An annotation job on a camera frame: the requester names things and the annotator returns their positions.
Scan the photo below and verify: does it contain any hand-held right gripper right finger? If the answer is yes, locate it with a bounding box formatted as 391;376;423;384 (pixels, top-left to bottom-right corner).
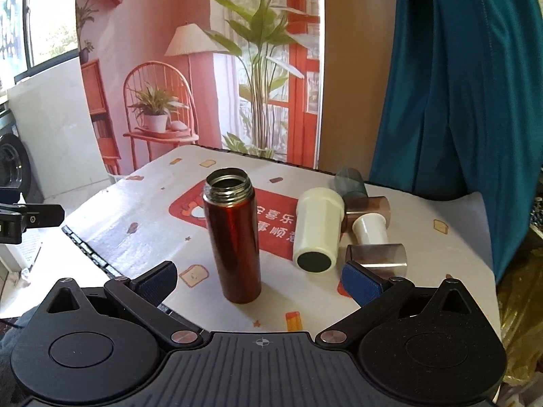
319;261;480;346

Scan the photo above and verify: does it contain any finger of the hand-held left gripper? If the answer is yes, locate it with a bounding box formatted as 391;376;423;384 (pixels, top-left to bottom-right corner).
0;203;65;244

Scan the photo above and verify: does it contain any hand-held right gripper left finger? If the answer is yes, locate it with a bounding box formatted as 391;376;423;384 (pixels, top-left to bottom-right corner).
40;260;204;347

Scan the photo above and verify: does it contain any large white cup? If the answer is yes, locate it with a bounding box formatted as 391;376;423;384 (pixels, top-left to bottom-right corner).
292;187;347;274

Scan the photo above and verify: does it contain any clear smoky cup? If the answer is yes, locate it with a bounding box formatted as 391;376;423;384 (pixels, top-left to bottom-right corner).
345;244;408;277

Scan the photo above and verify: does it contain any small white cup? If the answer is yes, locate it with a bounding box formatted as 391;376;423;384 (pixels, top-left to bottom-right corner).
351;214;390;245

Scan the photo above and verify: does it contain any brown translucent cup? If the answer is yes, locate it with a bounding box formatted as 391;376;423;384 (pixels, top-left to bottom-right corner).
344;196;391;226

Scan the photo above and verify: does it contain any grey translucent cup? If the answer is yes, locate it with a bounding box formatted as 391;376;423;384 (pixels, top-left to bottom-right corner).
335;168;368;201

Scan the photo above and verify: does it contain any black round appliance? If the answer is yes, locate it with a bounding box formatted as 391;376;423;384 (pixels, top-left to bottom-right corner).
0;133;33;192

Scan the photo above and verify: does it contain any printed table mat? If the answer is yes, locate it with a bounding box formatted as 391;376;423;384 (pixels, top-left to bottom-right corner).
63;144;500;334

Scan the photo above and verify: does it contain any red metal thermos bottle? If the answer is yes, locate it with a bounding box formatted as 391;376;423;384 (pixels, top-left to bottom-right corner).
203;169;262;305

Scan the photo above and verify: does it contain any white board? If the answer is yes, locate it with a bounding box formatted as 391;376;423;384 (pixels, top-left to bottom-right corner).
6;57;113;205

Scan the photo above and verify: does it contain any yellow plastic bag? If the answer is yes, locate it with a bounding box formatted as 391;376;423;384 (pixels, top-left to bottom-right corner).
494;269;543;393

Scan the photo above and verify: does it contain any window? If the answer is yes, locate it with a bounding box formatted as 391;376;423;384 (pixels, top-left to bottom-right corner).
0;0;81;91

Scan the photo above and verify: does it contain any blue curtain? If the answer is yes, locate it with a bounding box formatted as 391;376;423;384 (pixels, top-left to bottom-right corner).
368;0;543;281

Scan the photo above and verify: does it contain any wall poster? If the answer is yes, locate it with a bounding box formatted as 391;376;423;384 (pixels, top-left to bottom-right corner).
75;0;325;175

